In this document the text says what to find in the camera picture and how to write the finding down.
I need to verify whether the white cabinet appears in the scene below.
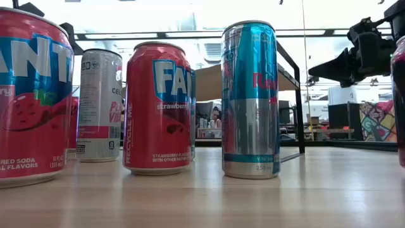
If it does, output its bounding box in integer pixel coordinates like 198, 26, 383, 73
328, 85, 393, 105

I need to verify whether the red Fanta strawberry can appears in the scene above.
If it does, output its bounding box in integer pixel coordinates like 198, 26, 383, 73
0, 6, 76, 189
122, 41, 194, 176

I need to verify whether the blue silver Red Bull can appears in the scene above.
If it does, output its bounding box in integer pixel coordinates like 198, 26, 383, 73
220, 20, 282, 180
190, 68, 197, 161

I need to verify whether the black monitor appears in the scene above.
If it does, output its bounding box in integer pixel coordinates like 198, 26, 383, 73
278, 100, 297, 126

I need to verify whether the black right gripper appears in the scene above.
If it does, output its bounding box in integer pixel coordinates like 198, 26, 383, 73
308, 30, 396, 89

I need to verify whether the black aluminium rig frame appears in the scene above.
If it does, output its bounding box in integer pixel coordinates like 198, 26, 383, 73
194, 138, 399, 153

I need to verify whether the wooden shelf with black frame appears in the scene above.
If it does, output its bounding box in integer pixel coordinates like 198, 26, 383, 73
193, 40, 306, 163

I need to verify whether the colourful patchwork quilt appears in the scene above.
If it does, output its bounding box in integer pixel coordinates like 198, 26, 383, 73
359, 100, 398, 143

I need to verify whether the red Coca-Cola can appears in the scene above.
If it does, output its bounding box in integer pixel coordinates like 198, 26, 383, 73
390, 35, 405, 168

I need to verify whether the yellow hanging cord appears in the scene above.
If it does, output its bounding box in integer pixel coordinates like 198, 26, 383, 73
301, 0, 315, 142

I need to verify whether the person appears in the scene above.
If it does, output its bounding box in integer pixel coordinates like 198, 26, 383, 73
209, 106, 223, 129

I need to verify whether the black partition panel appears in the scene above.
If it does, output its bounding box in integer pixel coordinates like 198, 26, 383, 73
328, 103, 364, 141

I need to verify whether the white Celsius peach can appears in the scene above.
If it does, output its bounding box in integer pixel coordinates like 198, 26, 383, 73
75, 48, 123, 163

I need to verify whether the wooden workbench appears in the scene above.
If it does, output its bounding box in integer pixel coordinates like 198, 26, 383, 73
302, 125, 356, 141

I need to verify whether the long ceiling light bar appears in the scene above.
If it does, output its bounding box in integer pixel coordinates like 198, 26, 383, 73
74, 27, 393, 41

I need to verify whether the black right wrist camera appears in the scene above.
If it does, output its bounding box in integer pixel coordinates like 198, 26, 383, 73
346, 16, 380, 39

